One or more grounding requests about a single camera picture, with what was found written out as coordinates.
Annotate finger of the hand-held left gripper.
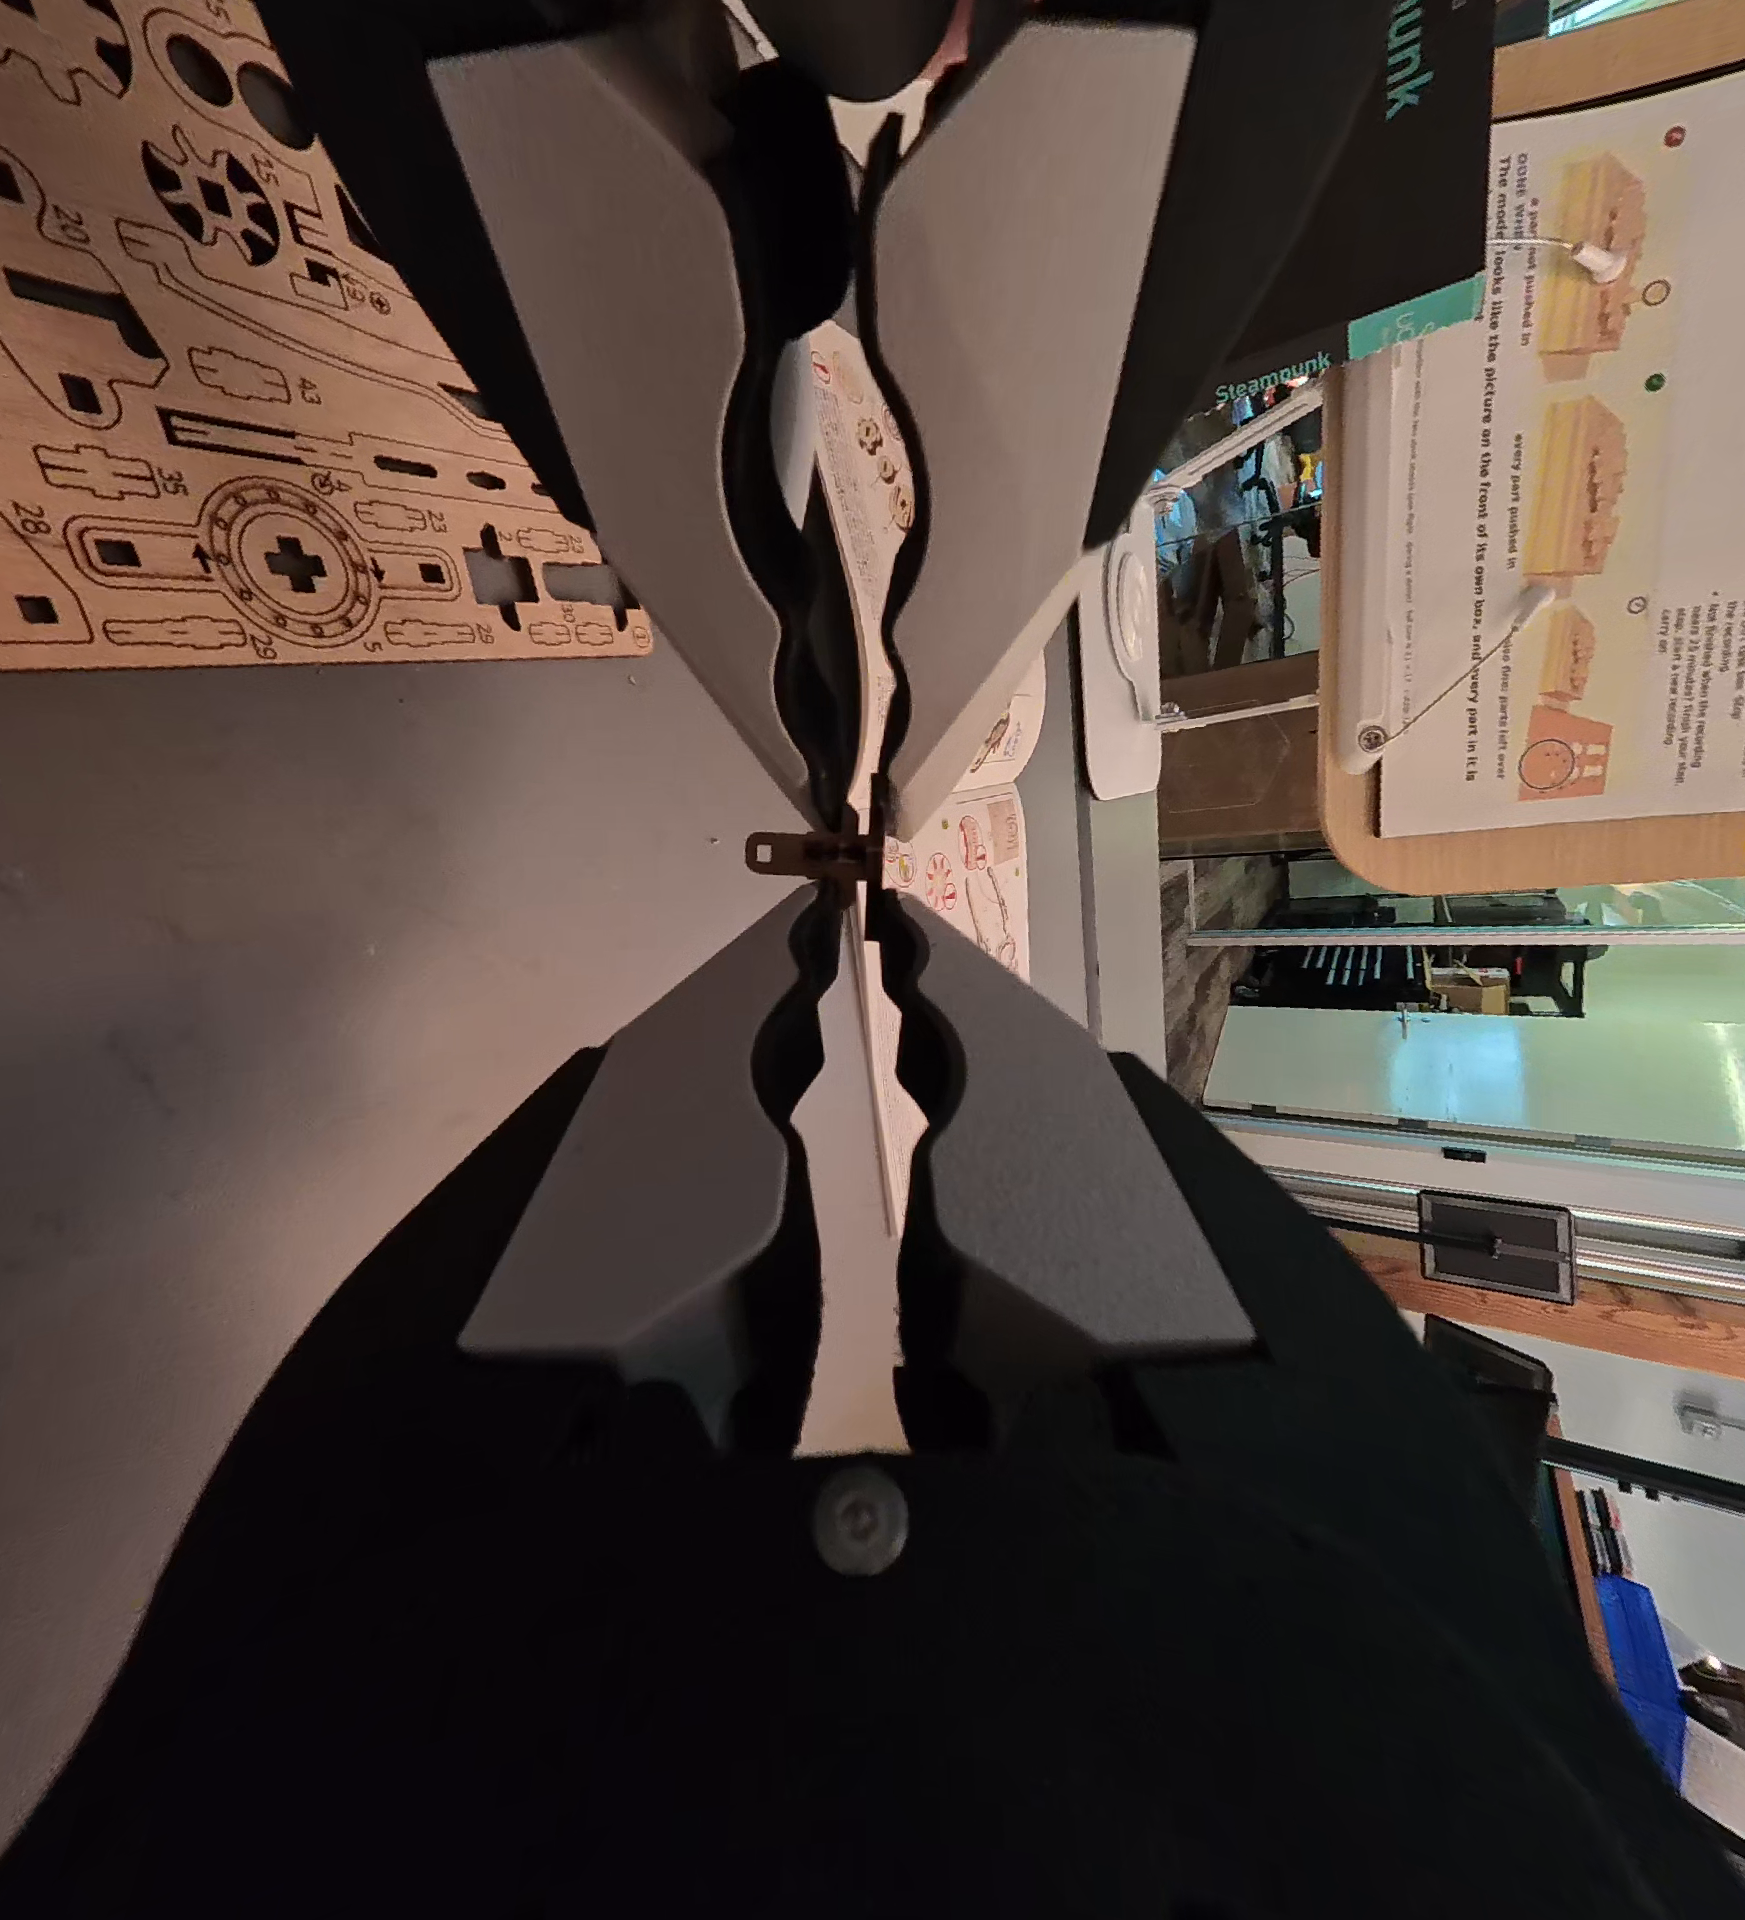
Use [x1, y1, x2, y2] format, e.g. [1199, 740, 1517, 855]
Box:
[857, 14, 1205, 824]
[426, 14, 848, 824]

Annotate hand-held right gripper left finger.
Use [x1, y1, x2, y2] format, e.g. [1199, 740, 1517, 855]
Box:
[454, 881, 833, 1444]

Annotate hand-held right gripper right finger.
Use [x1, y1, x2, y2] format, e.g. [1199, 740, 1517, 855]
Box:
[872, 885, 1260, 1391]

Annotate laser-cut plywood parts sheet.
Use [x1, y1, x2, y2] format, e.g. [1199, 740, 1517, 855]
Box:
[0, 0, 659, 674]

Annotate black model kit box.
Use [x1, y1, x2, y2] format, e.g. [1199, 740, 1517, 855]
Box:
[1214, 0, 1499, 413]

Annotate assembly instruction booklet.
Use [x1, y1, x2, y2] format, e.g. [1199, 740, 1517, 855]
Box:
[797, 321, 1055, 1238]

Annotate black framed panel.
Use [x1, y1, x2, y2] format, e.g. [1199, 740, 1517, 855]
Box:
[1416, 1191, 1579, 1301]

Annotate wooden display board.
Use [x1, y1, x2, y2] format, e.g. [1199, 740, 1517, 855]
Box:
[1318, 0, 1745, 898]

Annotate printed instruction sheet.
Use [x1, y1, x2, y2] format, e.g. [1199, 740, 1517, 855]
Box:
[1375, 36, 1745, 843]

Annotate blue plastic bins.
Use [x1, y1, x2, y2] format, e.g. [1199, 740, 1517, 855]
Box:
[1593, 1573, 1701, 1788]

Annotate thin steel wire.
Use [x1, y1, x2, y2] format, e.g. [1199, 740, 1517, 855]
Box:
[1362, 578, 1564, 745]

